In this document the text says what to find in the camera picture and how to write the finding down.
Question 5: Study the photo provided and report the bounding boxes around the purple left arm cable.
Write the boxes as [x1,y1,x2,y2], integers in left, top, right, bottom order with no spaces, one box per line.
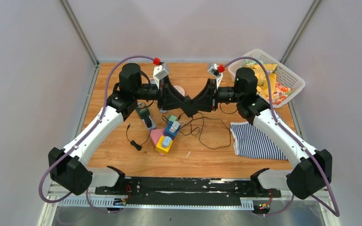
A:
[38,55,156,204]

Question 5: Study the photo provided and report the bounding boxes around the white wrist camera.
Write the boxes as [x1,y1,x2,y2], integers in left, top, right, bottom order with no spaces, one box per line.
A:
[153,63,169,89]
[207,63,225,89]

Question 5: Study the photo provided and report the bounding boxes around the pink triangular power socket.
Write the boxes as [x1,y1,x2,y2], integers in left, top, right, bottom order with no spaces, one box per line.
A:
[150,129,164,149]

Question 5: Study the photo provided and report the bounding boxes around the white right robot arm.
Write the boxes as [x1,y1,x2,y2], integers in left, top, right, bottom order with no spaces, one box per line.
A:
[182,67,332,200]

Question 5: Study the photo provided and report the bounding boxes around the light blue power strip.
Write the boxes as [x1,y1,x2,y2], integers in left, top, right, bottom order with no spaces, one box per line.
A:
[142,116,156,130]

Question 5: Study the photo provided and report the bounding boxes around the blue striped shirt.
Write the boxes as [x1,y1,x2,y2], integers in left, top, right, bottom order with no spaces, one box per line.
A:
[230,122,287,160]

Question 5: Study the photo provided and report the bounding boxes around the green USB charger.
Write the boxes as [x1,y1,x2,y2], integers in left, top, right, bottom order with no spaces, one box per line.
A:
[167,115,178,124]

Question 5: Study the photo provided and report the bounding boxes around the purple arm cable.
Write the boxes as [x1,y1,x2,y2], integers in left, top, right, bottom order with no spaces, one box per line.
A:
[38,55,156,204]
[223,56,340,218]

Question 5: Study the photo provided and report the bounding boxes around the light blue small charger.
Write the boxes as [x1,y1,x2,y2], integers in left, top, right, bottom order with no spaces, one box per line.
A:
[161,136,173,148]

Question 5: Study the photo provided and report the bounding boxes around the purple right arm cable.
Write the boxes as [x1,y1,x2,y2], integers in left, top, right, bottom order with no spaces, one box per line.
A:
[223,56,340,218]

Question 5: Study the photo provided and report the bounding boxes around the dark green cube socket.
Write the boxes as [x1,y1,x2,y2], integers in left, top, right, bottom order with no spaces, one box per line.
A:
[135,103,150,120]

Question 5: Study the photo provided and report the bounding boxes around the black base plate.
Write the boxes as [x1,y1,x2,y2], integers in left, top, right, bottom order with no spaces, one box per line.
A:
[93,177,281,207]

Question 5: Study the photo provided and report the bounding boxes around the black adapter cable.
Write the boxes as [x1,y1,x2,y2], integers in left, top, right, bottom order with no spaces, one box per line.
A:
[162,103,239,150]

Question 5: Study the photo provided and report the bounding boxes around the white USB charger plug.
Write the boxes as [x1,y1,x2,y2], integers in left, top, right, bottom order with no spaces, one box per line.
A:
[169,121,180,133]

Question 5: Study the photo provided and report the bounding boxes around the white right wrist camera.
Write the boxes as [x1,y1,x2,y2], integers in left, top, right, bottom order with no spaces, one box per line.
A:
[207,63,225,89]

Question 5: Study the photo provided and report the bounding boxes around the blue cube power socket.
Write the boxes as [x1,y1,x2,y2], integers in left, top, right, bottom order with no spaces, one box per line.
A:
[164,121,180,140]

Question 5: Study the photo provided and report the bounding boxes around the yellow cube power socket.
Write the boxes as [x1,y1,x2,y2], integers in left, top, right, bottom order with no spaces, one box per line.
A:
[155,136,173,156]

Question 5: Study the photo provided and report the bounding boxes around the white plastic basket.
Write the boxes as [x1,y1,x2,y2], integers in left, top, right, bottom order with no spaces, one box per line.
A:
[228,49,305,108]

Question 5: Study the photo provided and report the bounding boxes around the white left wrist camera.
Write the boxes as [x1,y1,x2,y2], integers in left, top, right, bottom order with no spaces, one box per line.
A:
[153,63,169,89]

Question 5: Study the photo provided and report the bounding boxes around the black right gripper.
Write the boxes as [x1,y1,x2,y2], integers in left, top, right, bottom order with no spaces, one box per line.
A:
[189,79,243,113]

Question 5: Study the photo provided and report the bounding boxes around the round pink power socket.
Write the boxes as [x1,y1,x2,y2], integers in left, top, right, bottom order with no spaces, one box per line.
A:
[174,86,186,97]

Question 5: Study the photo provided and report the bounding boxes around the floral cloth in basket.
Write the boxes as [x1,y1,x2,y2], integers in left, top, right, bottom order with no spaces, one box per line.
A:
[272,82,295,106]

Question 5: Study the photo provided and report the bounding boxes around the yellow cloth in basket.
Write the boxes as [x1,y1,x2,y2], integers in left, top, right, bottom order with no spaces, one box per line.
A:
[245,62,279,97]

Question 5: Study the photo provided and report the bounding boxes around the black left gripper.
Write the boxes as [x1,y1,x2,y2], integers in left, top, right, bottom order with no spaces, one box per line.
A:
[133,76,187,111]

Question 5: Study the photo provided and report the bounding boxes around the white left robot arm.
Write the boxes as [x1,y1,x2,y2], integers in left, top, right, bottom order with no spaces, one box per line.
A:
[48,62,169,195]

